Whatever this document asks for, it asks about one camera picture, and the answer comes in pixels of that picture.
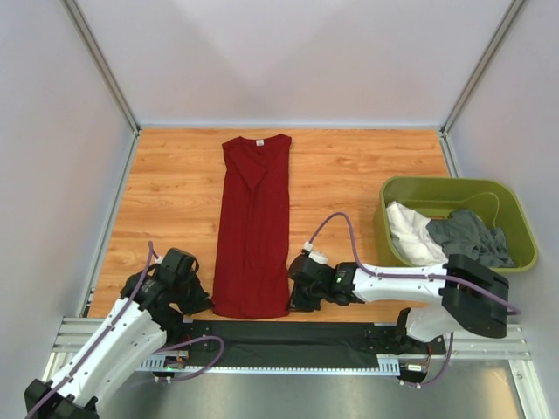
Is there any black cloth strip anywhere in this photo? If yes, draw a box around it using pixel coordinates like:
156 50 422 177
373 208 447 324
212 320 378 367

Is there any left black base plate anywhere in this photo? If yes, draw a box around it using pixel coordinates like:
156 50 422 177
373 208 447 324
160 320 224 353

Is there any right aluminium frame post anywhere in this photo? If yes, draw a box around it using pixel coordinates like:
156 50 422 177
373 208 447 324
440 0 529 134

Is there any red t-shirt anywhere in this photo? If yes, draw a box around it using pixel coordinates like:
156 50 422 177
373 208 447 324
213 134 292 319

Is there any aluminium mounting rail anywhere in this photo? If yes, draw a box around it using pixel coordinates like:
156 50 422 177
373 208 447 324
52 317 531 360

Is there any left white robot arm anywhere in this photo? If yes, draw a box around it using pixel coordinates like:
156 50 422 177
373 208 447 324
24 248 212 418

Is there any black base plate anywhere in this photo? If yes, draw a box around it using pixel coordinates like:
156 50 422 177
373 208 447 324
160 320 224 353
364 324 446 355

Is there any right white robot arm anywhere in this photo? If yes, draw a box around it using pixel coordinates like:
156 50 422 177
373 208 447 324
288 251 518 353

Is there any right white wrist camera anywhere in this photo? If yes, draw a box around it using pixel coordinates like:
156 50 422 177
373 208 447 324
302 242 328 264

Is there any left aluminium frame post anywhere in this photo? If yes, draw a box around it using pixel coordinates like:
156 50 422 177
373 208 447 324
60 0 141 132

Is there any white t-shirt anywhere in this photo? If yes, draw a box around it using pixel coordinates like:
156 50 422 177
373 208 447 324
386 202 447 266

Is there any green plastic bin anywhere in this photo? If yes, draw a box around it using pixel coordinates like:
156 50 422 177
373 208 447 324
373 176 538 274

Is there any aluminium frame post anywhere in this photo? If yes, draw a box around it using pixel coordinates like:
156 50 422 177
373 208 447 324
60 0 141 132
440 0 529 134

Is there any grey t-shirt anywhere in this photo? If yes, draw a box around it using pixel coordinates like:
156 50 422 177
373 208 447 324
426 209 516 268

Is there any slotted cable duct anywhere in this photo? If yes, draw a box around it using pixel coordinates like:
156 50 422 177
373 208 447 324
136 355 401 377

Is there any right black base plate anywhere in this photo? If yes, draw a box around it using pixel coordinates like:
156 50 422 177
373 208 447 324
364 324 446 355

